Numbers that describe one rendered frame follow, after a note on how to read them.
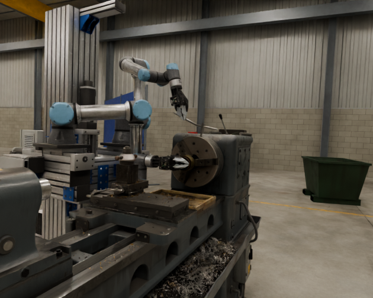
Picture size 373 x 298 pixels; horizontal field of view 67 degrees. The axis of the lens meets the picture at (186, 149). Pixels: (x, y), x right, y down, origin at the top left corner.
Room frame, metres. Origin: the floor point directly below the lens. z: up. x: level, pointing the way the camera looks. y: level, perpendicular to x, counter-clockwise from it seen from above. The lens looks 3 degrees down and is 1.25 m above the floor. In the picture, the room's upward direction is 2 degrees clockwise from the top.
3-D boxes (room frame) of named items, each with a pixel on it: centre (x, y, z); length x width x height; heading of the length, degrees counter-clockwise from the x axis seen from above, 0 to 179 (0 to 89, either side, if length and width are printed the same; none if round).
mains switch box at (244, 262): (2.00, -0.46, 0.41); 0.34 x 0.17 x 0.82; 155
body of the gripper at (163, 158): (1.58, 0.13, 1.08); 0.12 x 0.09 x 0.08; 64
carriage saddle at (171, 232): (1.15, 0.21, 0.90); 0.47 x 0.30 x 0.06; 65
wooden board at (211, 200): (1.50, 0.05, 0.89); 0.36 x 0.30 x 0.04; 65
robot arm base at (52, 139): (1.62, 0.72, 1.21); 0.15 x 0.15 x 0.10
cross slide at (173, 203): (1.20, 0.21, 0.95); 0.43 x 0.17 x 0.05; 65
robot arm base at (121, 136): (2.04, 0.47, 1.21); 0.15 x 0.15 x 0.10
